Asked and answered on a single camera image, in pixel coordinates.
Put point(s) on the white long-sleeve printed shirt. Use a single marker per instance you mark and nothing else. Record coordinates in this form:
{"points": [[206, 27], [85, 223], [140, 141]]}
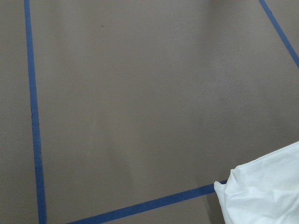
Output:
{"points": [[263, 191]]}

